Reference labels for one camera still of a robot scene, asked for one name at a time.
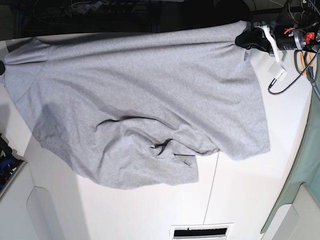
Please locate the orange handled scissors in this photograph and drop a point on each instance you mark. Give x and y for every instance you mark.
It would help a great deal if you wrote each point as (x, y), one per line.
(302, 60)

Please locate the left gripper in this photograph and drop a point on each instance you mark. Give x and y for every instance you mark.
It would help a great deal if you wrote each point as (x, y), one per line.
(303, 37)

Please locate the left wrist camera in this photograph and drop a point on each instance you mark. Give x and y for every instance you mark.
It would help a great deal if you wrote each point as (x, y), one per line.
(277, 71)

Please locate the green plastic bin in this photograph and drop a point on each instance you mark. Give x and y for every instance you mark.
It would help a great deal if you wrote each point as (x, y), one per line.
(306, 165)

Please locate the white plastic bin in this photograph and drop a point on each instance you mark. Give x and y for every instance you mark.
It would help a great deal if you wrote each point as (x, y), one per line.
(22, 216)

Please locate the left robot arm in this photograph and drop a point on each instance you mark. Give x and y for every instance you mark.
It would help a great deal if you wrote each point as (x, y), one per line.
(308, 11)

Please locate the grey t-shirt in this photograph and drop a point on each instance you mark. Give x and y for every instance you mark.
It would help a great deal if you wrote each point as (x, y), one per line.
(136, 111)

